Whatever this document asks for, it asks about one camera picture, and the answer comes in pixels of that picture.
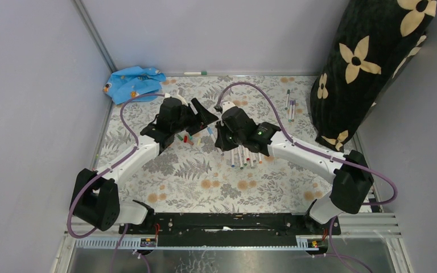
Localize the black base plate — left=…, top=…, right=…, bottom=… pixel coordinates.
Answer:
left=119, top=213, right=341, bottom=247

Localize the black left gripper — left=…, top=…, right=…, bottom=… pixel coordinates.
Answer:
left=171, top=98, right=219, bottom=137

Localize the green cap red-end marker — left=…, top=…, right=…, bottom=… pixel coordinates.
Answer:
left=242, top=147, right=250, bottom=163

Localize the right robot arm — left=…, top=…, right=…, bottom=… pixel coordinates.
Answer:
left=215, top=101, right=374, bottom=234

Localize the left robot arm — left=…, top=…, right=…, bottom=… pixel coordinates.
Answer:
left=68, top=96, right=218, bottom=234

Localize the black floral plush pillow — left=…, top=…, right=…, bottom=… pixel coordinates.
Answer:
left=310, top=0, right=437, bottom=151

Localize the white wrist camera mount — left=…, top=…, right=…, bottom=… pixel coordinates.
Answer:
left=214, top=101, right=236, bottom=114

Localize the blue patterned cloth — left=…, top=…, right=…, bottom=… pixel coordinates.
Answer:
left=102, top=66, right=167, bottom=105

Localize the floral table mat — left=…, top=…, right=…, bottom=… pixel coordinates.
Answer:
left=119, top=76, right=331, bottom=213

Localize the green-capped marker by wall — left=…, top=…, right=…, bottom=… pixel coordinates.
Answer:
left=183, top=71, right=208, bottom=76

